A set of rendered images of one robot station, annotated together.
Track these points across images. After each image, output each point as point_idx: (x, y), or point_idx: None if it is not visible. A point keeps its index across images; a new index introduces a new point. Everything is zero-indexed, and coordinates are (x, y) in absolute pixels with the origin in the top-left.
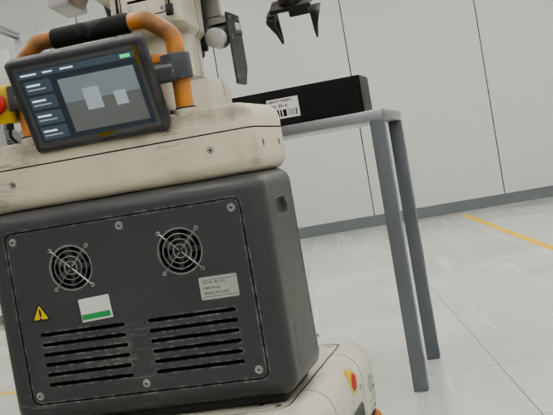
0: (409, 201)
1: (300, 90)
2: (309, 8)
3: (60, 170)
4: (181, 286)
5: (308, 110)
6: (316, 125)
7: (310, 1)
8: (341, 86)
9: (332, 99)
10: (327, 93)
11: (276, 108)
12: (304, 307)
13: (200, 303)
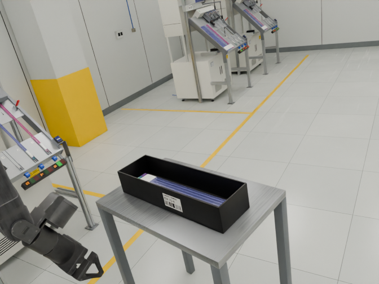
0: (282, 250)
1: (181, 197)
2: (76, 269)
3: None
4: None
5: (186, 212)
6: (176, 244)
7: (75, 265)
8: (207, 209)
9: (201, 213)
10: (198, 208)
11: (168, 200)
12: None
13: None
